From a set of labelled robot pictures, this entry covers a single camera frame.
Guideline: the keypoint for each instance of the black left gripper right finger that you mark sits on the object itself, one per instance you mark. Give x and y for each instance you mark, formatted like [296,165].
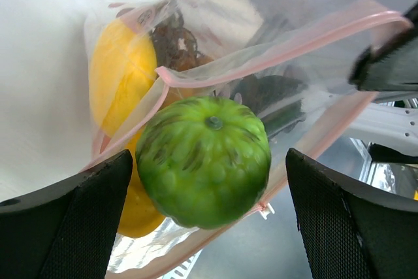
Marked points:
[351,229]

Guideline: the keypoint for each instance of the green custard apple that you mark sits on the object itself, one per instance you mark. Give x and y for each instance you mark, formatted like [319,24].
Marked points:
[204,161]

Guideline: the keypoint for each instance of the clear zip top bag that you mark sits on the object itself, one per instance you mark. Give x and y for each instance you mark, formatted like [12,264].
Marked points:
[288,60]

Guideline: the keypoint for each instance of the yellow mango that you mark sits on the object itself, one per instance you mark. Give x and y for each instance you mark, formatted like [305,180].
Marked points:
[121,71]

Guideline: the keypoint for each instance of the yellow potato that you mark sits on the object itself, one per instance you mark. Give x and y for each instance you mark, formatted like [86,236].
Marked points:
[139,216]

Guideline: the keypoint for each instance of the tan longan fruit bunch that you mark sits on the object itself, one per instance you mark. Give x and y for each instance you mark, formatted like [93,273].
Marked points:
[175,46]

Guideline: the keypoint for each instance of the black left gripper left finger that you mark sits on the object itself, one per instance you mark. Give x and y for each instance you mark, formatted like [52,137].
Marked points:
[67,229]

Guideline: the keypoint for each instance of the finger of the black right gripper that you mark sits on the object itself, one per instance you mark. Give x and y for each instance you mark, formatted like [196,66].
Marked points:
[394,66]

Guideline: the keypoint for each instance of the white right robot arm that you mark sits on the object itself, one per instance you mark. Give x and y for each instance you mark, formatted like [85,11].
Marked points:
[392,131]

